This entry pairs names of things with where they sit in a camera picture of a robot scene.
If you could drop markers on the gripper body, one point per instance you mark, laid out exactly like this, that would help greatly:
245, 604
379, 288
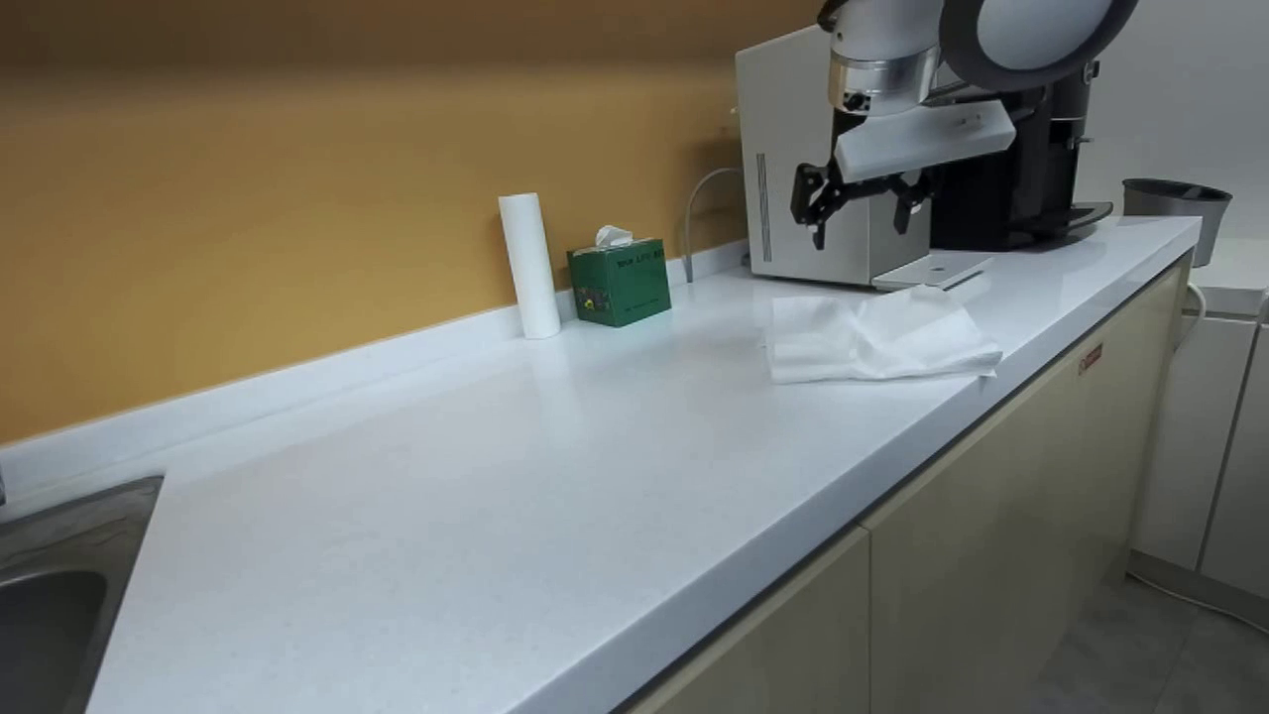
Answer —
846, 123

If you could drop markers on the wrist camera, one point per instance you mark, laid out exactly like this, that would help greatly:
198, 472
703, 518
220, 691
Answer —
932, 139

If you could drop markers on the white coffee machine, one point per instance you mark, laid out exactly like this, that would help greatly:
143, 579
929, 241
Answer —
783, 119

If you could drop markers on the green tissue box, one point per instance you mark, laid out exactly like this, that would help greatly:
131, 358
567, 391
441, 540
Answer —
623, 286

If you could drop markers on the black coffee machine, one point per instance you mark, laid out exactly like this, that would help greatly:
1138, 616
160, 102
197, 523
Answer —
1001, 198

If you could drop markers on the white cabinet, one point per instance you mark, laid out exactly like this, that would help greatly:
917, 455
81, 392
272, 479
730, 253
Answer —
1210, 446

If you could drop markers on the white paper towel roll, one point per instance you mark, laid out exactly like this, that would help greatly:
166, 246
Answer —
530, 268

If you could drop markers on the beige cabinet door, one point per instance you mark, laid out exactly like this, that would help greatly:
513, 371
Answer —
783, 635
1011, 516

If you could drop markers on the white cloth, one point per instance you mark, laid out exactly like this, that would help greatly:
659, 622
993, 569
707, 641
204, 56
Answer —
872, 342

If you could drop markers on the steel sink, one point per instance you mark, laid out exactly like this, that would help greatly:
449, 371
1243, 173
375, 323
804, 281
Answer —
50, 595

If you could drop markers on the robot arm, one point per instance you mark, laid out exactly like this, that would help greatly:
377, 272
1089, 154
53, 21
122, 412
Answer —
1041, 30

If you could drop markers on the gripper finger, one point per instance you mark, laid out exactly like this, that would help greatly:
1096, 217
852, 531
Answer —
811, 193
907, 203

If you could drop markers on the grey bin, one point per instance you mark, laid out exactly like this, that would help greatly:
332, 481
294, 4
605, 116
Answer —
1175, 208

